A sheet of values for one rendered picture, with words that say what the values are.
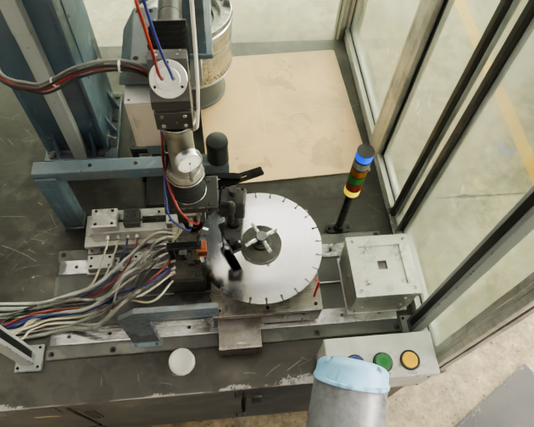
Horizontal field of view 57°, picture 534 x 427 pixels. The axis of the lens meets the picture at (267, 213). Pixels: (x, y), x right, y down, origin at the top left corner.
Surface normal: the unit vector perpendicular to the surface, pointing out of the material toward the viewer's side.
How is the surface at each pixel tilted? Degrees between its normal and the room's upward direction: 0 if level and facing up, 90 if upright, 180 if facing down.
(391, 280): 0
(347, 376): 17
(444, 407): 0
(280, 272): 0
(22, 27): 90
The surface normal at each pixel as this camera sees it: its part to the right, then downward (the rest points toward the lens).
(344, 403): -0.14, -0.52
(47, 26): 0.10, 0.87
